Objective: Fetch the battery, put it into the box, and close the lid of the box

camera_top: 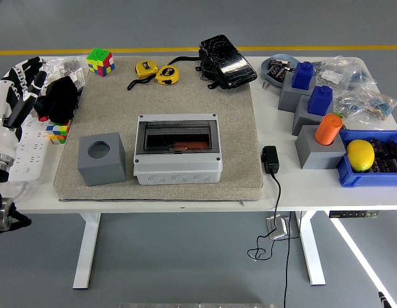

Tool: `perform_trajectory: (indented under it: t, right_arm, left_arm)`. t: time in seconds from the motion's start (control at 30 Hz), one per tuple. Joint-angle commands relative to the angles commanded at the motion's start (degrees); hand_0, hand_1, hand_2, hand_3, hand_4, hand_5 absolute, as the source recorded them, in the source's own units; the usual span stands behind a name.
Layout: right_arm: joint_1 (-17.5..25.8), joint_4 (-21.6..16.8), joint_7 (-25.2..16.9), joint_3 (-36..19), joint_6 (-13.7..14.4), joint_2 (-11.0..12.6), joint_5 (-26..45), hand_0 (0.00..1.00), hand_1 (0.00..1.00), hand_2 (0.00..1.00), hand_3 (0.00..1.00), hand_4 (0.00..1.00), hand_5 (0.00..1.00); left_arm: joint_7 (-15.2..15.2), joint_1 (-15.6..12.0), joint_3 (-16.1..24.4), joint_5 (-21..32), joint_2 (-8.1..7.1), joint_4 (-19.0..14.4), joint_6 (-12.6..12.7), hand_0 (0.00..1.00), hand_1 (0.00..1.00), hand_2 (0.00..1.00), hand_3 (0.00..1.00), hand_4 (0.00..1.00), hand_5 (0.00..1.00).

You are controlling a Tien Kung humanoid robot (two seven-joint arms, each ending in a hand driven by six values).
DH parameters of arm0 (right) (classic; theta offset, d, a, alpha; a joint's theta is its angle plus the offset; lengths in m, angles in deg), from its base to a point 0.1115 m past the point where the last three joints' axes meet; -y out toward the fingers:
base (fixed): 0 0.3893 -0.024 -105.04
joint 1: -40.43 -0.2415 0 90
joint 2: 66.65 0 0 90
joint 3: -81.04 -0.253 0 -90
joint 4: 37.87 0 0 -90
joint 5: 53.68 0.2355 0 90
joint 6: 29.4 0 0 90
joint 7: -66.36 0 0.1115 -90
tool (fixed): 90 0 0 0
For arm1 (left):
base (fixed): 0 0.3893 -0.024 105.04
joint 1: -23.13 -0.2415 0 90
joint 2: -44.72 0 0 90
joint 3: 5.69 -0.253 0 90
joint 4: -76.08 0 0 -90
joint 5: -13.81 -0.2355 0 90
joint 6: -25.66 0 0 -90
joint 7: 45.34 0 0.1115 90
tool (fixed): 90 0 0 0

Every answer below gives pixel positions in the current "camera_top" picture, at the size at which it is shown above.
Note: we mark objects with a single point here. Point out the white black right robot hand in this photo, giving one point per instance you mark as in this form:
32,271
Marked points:
384,302

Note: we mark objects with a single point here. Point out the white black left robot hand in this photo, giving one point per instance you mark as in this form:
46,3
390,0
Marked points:
2,136

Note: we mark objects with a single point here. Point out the smoky transparent box lid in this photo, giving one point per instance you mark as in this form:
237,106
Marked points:
179,128

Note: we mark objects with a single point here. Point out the orange cylinder battery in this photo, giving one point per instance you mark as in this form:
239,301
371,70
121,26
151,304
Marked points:
192,146
327,130

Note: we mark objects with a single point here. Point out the grey cube battery holder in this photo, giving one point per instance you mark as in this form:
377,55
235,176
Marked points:
317,155
102,170
303,122
288,97

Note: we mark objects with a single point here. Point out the grey plastic junction box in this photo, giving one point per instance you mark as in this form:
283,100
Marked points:
179,170

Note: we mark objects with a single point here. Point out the blue square battery block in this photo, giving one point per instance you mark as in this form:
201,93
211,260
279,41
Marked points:
303,75
320,101

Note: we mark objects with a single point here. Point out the white power strip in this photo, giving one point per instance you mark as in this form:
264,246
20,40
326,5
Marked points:
31,154

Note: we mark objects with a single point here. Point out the multicoloured puzzle cube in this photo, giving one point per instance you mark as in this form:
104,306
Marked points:
58,133
100,62

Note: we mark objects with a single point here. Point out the black cloth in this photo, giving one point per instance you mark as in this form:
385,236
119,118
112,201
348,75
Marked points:
60,99

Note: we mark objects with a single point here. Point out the white table leg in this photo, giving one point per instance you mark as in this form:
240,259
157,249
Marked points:
311,250
86,250

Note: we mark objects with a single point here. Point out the black table control panel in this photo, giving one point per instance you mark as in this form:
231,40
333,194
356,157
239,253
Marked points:
352,214

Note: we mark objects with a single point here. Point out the clear bag white sockets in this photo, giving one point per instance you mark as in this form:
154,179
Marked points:
78,78

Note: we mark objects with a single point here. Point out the clear bag dark screws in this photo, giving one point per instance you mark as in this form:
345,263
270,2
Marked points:
70,64

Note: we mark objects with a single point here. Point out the blue plastic parts bin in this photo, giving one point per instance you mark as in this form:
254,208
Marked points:
368,179

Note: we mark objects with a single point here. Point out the black cylindrical capacitor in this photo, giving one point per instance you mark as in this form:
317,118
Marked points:
379,147
388,166
394,150

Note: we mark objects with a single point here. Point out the yellow lemon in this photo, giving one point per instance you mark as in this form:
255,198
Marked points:
360,155

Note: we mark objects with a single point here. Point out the yellow tape measure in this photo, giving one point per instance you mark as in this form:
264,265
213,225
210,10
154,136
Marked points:
146,69
167,75

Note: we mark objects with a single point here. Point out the black power adapter plug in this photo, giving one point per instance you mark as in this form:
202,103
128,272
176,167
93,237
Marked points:
270,160

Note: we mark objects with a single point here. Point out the small green object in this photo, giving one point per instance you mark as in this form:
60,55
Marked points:
338,115

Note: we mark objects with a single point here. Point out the clear bag brown components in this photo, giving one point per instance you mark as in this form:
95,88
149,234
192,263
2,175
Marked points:
380,107

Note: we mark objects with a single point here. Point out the clear bag dark components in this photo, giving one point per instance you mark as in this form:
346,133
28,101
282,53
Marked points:
349,104

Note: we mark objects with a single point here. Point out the clear bag blue components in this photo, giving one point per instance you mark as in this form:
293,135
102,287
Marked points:
362,78

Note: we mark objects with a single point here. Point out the grey-brown fabric mat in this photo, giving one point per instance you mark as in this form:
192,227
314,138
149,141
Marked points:
237,128

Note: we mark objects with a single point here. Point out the clear bag white connectors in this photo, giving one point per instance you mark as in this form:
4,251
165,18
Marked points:
331,76

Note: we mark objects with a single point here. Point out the black glossy pouch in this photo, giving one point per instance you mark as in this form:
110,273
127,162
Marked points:
234,67

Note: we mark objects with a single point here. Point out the black printed capacitor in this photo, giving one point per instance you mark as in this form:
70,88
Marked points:
281,74
272,67

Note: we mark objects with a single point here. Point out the blue-grey shallow dish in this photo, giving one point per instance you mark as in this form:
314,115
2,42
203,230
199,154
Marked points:
265,71

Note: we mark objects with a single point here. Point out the silver metal floor bracket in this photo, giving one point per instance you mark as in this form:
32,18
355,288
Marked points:
278,229

